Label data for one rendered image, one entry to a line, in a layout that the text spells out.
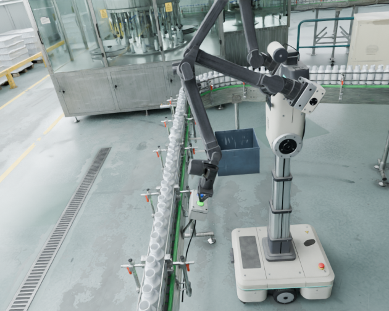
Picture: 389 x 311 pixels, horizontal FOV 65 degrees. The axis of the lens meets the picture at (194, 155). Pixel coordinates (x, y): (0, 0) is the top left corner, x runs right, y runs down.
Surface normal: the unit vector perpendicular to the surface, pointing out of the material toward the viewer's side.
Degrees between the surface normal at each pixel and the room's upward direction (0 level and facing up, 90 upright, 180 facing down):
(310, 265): 0
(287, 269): 0
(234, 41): 90
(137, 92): 90
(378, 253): 0
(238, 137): 90
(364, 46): 90
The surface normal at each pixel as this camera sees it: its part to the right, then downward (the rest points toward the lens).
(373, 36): -0.33, 0.52
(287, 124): 0.00, 0.67
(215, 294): -0.11, -0.85
